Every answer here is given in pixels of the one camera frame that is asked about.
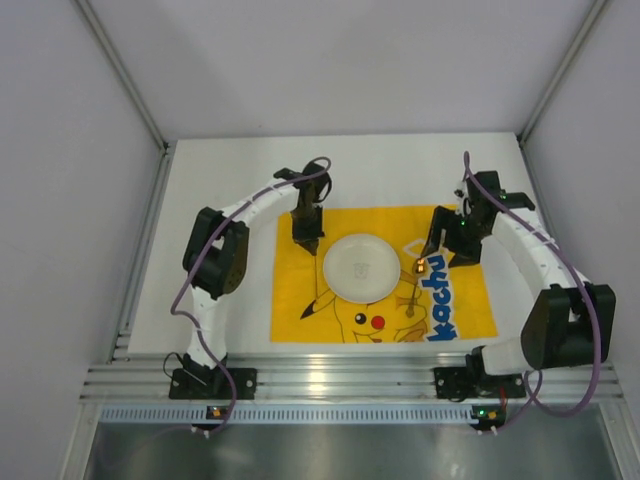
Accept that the gold spoon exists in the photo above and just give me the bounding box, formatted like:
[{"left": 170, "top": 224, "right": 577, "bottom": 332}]
[{"left": 405, "top": 257, "right": 426, "bottom": 318}]

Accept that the yellow Pikachu placemat cloth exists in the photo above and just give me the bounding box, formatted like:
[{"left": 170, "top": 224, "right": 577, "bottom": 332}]
[{"left": 271, "top": 205, "right": 498, "bottom": 346}]

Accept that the white round plate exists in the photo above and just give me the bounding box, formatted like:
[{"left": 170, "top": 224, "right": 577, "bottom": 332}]
[{"left": 322, "top": 234, "right": 401, "bottom": 304}]

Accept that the copper fork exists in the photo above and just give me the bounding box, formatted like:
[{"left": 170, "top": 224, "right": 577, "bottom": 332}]
[{"left": 312, "top": 254, "right": 319, "bottom": 299}]

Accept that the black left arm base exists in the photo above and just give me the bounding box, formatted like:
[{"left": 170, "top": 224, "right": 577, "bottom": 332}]
[{"left": 168, "top": 354, "right": 258, "bottom": 400}]

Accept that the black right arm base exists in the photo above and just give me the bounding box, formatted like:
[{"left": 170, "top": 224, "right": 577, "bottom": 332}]
[{"left": 433, "top": 347, "right": 526, "bottom": 403}]

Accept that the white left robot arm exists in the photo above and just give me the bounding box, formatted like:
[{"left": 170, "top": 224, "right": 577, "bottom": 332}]
[{"left": 170, "top": 157, "right": 332, "bottom": 371}]

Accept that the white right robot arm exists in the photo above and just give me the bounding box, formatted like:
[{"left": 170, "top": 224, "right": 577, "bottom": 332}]
[{"left": 422, "top": 171, "right": 616, "bottom": 377}]

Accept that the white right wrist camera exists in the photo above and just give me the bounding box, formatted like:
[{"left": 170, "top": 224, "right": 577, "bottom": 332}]
[{"left": 454, "top": 180, "right": 472, "bottom": 216}]

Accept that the white slotted cable duct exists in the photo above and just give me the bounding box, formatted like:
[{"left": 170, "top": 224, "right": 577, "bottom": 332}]
[{"left": 100, "top": 403, "right": 504, "bottom": 425}]

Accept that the right aluminium frame post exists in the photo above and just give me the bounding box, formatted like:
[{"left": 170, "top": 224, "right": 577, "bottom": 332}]
[{"left": 517, "top": 0, "right": 612, "bottom": 148}]

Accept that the aluminium frame post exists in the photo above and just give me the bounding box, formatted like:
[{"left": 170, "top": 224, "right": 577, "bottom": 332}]
[
  {"left": 72, "top": 0, "right": 169, "bottom": 151},
  {"left": 517, "top": 0, "right": 612, "bottom": 148}
]

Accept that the left aluminium frame post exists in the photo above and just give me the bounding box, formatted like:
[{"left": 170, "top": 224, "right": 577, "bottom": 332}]
[{"left": 72, "top": 0, "right": 169, "bottom": 151}]

